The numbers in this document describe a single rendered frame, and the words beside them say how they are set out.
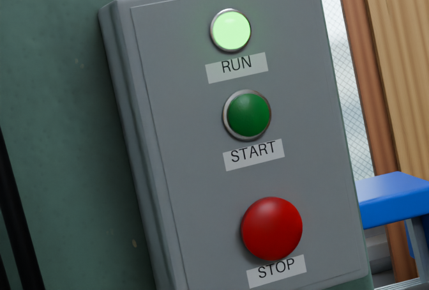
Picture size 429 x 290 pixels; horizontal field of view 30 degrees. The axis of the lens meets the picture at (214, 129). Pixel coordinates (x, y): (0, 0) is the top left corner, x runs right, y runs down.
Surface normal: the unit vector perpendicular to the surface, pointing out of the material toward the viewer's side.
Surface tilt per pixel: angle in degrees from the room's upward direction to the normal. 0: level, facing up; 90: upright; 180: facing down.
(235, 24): 87
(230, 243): 90
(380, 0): 87
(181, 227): 90
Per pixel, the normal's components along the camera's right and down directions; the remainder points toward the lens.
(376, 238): -0.19, -0.97
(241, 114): 0.23, 0.06
